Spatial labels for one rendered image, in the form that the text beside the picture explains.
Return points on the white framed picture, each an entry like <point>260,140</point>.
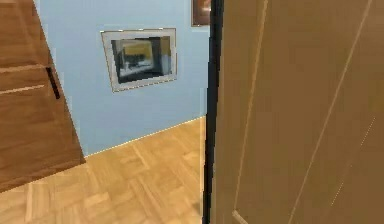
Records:
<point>141,58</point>

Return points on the brown framed picture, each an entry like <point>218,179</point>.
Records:
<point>201,11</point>

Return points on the tan room door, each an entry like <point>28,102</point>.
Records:
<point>300,116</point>

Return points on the brown wooden cabinet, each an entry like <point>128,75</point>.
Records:
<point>30,126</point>

